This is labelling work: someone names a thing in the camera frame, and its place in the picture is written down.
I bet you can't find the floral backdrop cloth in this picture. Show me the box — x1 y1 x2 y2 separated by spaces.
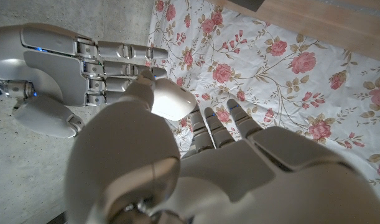
147 0 380 200

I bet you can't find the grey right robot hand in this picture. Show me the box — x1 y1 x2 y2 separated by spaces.
0 22 169 139

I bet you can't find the long black box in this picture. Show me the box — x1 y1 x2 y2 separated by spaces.
228 0 267 12

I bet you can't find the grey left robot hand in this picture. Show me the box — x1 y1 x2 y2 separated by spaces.
64 68 380 224

